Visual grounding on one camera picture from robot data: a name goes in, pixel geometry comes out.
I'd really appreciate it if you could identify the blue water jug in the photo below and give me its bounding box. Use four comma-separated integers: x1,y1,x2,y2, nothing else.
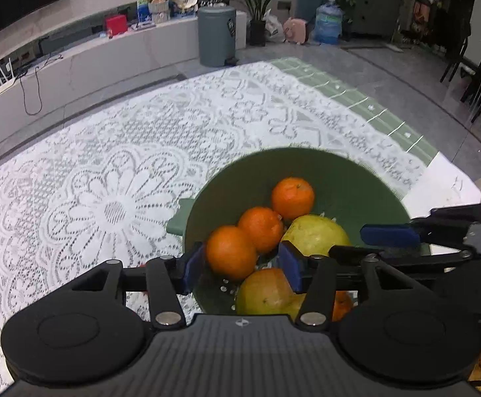
314,0,344,46

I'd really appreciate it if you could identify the yellow pear with reddish blush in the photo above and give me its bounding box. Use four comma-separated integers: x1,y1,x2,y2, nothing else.
235,268,307,322

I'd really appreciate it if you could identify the white plastic bag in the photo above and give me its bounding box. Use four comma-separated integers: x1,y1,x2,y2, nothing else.
264,12,287,43

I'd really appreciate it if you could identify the white pot under teddy bear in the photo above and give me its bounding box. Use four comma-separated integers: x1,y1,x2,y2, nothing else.
148,0,171,24

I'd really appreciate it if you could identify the black hanging cable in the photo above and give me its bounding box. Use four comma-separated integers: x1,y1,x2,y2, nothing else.
18,55,66,116

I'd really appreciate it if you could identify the long-leaf potted plant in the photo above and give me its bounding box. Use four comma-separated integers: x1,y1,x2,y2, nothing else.
220,0,297,47

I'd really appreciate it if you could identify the cluttered dark shelf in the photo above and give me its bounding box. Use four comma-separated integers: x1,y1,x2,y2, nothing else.
405,0,448,55

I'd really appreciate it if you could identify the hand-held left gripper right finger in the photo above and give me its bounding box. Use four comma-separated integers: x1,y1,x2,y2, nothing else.
278,242,425,331

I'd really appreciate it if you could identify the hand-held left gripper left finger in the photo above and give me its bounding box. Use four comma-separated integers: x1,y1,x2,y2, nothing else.
69,242,206,331

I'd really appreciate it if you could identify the white router with antennas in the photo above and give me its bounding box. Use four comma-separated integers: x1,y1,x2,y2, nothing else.
0,59,19,100

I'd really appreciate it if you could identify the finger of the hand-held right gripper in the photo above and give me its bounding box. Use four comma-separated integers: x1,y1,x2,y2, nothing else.
359,201,481,249
328,245,476,268

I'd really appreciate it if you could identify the orange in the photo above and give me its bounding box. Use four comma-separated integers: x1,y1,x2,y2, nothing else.
238,207,284,255
206,225,260,281
331,290,355,322
271,177,315,221

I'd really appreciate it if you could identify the red box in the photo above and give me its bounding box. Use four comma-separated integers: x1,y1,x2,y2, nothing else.
104,14,129,39

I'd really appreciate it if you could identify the grey pedal trash can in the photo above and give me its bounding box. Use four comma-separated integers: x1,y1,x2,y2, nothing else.
197,6,238,68

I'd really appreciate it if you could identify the large yellow-green pear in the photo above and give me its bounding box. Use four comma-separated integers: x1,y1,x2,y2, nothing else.
281,214,352,259

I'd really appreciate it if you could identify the green colander bowl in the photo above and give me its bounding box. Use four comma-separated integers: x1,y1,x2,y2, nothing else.
167,147,431,320

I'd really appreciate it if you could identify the long white television cabinet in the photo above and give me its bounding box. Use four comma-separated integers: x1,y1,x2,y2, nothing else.
0,12,248,163

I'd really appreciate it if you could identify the white paper sheet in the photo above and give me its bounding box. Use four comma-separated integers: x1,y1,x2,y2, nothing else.
401,151,481,216

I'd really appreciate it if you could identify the dark grey dresser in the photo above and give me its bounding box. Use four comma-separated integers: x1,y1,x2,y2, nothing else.
349,0,405,38

